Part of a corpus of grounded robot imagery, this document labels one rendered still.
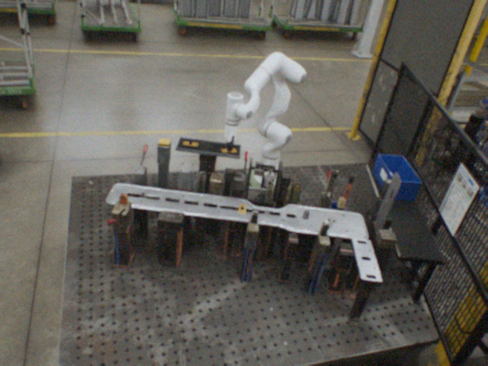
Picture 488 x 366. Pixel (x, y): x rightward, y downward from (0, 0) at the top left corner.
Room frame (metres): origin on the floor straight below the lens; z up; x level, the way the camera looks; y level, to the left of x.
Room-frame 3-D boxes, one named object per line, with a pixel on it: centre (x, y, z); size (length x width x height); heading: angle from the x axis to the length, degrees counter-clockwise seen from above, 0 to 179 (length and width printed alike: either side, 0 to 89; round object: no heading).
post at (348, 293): (1.64, -0.64, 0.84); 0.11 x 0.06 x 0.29; 2
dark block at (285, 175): (2.04, -0.23, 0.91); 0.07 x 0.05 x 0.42; 2
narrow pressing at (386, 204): (1.83, -0.75, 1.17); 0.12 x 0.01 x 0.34; 2
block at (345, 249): (1.65, -0.56, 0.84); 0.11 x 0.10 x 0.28; 2
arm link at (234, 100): (2.14, 0.11, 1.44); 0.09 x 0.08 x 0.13; 51
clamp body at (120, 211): (1.62, 0.57, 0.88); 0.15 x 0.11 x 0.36; 2
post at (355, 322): (1.46, -0.65, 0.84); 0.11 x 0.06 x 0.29; 2
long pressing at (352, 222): (1.81, 0.00, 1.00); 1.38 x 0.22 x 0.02; 92
